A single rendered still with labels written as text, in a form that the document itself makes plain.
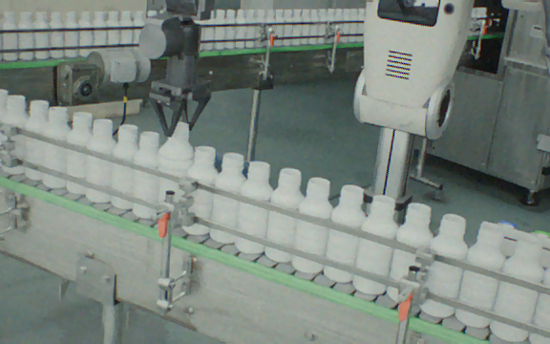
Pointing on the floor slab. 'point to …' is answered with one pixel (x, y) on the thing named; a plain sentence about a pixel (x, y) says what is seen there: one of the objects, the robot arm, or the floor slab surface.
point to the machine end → (506, 108)
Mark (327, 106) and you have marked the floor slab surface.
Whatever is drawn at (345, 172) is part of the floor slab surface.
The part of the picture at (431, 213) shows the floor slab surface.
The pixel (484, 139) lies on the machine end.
